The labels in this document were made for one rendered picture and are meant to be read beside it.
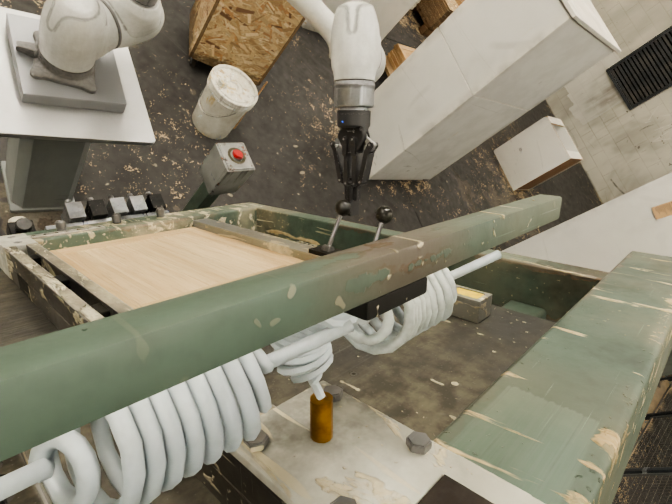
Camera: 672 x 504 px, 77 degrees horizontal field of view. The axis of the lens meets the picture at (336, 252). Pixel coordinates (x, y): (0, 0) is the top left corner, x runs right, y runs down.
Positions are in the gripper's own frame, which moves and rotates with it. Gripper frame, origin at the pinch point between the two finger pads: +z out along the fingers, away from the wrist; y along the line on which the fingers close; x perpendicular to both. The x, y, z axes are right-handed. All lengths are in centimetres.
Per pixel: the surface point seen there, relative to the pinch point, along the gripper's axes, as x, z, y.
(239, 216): -6, 13, 57
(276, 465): 62, 5, -48
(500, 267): -13.1, 12.5, -31.5
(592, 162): -783, 36, 131
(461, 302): 10.9, 12.5, -34.9
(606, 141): -785, 0, 115
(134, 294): 47, 14, 12
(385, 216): 4.8, 1.3, -13.5
